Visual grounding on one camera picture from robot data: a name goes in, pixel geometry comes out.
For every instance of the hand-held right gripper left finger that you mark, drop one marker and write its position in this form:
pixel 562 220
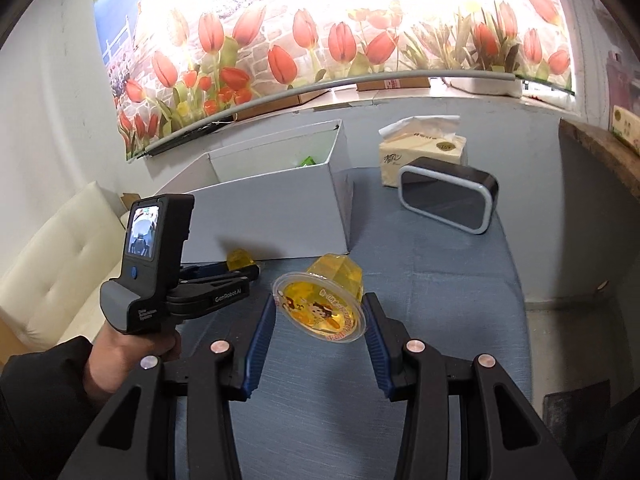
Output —
pixel 257 345

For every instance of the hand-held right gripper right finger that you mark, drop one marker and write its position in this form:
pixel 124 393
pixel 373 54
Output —
pixel 377 345

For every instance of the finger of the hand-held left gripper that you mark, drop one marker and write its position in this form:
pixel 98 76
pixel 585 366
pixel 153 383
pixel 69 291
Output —
pixel 220 292
pixel 200 271

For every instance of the yellow jelly cup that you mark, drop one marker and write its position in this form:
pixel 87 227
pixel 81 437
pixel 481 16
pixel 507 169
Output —
pixel 240 260

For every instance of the yellow jelly cup cartoon lid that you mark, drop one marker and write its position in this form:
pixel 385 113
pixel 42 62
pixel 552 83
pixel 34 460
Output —
pixel 320 310

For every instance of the white cardboard box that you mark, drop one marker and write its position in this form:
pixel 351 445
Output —
pixel 280 220

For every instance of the green white snack packet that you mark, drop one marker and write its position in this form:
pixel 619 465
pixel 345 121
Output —
pixel 307 161

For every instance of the person's left forearm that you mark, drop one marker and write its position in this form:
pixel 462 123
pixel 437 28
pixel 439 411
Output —
pixel 45 410

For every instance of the person's left hand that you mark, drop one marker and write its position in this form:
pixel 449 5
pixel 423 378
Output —
pixel 115 360

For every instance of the blue-grey table cloth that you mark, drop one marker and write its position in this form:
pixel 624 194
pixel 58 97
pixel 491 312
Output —
pixel 450 290

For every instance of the cream sofa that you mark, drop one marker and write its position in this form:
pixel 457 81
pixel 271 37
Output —
pixel 55 260

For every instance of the black device white rim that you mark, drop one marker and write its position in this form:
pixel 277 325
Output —
pixel 450 195

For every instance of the beige tissue pack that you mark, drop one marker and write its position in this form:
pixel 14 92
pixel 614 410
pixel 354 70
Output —
pixel 425 155

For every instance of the plain cardboard box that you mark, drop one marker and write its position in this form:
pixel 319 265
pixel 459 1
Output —
pixel 307 97

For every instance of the labelled cardboard box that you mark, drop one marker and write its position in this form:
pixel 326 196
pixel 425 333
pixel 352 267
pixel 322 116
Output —
pixel 392 84

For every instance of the white foam block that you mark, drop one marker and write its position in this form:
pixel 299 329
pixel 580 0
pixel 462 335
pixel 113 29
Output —
pixel 490 85

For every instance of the green white carton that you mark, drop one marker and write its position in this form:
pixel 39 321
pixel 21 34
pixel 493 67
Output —
pixel 626 127

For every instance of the pink package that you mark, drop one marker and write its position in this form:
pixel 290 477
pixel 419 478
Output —
pixel 622 82

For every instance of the tulip wall poster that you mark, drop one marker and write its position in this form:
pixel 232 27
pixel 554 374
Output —
pixel 325 25

